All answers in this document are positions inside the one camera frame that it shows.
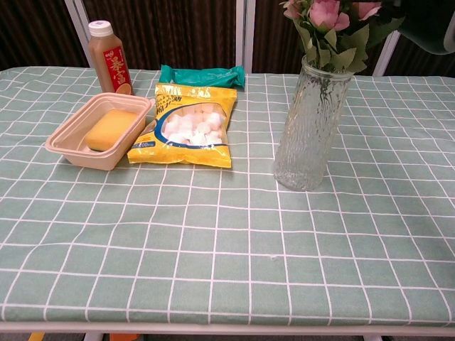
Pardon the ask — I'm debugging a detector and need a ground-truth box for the dark right robot hand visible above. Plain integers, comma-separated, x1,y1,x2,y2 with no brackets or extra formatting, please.
397,0,455,56

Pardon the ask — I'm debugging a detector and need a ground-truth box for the pink rose bouquet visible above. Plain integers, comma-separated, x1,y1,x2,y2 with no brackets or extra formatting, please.
279,0,406,106

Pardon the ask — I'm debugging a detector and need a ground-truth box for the ribbed clear glass vase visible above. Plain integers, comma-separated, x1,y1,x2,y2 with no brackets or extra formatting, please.
272,53,356,193

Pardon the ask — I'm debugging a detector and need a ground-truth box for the yellow bag of white cubes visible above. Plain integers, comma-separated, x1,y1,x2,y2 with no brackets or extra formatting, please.
127,82,238,169

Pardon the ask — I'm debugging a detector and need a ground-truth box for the green plastic package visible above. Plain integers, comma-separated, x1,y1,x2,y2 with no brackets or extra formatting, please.
158,64,246,90

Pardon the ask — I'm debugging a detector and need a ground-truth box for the dark brown curtain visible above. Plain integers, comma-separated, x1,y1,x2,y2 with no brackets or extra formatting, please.
0,0,455,78

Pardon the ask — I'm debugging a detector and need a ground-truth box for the green checked tablecloth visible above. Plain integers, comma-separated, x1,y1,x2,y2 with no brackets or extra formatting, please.
0,65,455,328

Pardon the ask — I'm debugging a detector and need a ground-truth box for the brown drink bottle red label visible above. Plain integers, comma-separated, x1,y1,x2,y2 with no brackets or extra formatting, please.
87,20,135,96

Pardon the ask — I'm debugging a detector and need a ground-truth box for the yellow sponge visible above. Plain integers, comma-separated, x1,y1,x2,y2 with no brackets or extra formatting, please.
84,108,140,153

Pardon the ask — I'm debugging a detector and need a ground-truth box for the beige plastic food container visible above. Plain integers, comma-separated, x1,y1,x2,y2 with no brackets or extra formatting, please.
45,92,156,172

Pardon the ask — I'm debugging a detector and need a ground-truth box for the white slanted frame post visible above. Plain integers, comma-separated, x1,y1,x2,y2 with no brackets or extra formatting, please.
372,31,402,77
65,0,92,68

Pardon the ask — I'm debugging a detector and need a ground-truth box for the white upright frame post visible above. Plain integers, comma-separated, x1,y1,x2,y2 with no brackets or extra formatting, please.
245,0,257,74
235,0,247,68

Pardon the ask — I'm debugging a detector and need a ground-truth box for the white table frame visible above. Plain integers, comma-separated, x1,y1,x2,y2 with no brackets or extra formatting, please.
0,320,455,341

